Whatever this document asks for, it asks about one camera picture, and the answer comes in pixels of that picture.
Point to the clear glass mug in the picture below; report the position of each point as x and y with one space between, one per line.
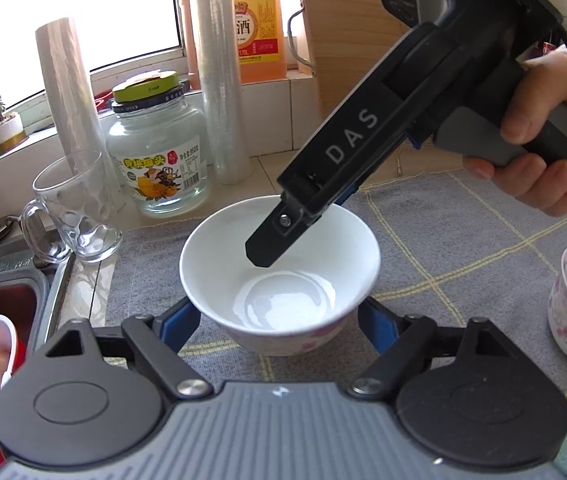
74 193

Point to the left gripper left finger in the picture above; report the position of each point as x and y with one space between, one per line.
151 345

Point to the small potted succulent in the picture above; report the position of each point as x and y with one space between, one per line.
12 132

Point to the grey checked dish mat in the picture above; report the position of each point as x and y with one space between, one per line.
451 248

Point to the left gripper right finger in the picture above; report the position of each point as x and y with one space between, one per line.
407 345

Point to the bamboo cutting board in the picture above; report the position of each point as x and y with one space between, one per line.
346 38

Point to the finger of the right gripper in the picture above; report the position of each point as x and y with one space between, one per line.
279 231
351 190

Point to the orange cooking wine jug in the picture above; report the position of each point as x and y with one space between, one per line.
260 40

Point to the metal wire board rack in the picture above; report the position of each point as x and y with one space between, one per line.
297 41

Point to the large glass jar green lid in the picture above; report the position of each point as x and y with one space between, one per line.
158 143

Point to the plastic wrap roll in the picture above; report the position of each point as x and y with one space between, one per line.
69 94
218 67

